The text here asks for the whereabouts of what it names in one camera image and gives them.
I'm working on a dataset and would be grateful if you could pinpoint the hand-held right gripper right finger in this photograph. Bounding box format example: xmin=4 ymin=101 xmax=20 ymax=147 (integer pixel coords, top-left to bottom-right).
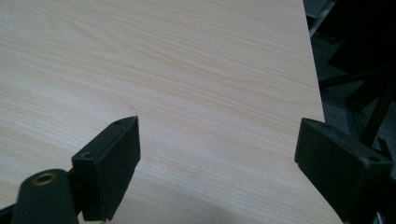
xmin=294 ymin=117 xmax=394 ymax=224

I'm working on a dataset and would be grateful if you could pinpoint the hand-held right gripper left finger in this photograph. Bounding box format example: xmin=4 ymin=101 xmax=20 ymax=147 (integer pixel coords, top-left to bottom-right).
xmin=71 ymin=116 xmax=142 ymax=222

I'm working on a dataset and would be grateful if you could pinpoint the black metal stand frame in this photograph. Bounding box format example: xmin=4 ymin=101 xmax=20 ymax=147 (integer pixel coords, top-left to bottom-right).
xmin=303 ymin=0 xmax=396 ymax=153

